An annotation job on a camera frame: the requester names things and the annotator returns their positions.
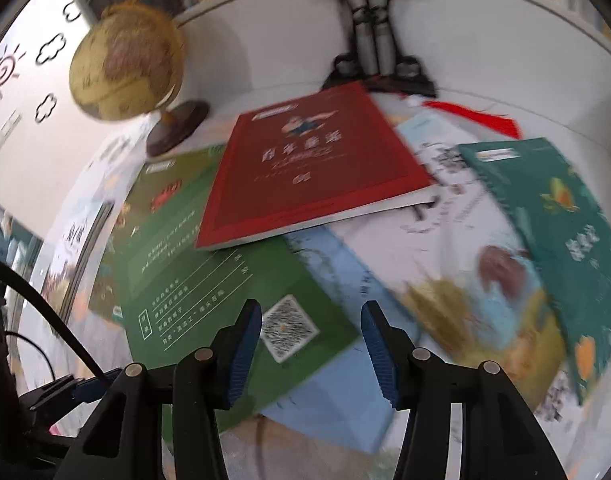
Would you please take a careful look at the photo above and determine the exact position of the light blue poetry book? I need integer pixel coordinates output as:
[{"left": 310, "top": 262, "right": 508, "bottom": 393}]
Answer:
[{"left": 262, "top": 226, "right": 419, "bottom": 454}]

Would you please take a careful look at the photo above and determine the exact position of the stack of organized books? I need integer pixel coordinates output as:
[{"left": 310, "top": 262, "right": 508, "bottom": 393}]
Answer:
[{"left": 42, "top": 200, "right": 114, "bottom": 322}]

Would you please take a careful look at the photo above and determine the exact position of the grey patterned table cloth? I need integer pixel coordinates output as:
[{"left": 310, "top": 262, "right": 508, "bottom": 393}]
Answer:
[{"left": 14, "top": 84, "right": 611, "bottom": 480}]

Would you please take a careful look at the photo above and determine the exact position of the green back cover book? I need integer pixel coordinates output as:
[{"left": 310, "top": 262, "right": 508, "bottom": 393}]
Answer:
[{"left": 89, "top": 145, "right": 357, "bottom": 431}]

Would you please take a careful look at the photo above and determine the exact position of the illustrated landscape book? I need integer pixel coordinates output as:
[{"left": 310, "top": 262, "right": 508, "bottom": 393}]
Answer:
[{"left": 331, "top": 110, "right": 583, "bottom": 431}]

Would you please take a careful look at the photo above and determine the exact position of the teal green book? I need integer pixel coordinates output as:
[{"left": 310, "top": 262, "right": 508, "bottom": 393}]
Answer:
[{"left": 458, "top": 138, "right": 611, "bottom": 402}]

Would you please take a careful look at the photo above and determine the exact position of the red tassel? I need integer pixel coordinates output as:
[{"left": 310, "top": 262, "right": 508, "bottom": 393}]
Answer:
[{"left": 423, "top": 101, "right": 523, "bottom": 140}]

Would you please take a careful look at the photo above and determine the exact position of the yellow desk globe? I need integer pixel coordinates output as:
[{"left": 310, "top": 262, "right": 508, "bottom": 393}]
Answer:
[{"left": 69, "top": 2, "right": 210, "bottom": 157}]

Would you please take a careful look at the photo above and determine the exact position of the red cover book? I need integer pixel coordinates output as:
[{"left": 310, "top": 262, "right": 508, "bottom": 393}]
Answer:
[{"left": 196, "top": 82, "right": 438, "bottom": 249}]

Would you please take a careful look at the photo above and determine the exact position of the embroidered round fan ornament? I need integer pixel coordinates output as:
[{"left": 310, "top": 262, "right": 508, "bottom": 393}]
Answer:
[{"left": 322, "top": 0, "right": 438, "bottom": 99}]

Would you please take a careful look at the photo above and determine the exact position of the black cable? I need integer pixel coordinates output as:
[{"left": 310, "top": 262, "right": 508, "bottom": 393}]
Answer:
[{"left": 0, "top": 251, "right": 109, "bottom": 386}]

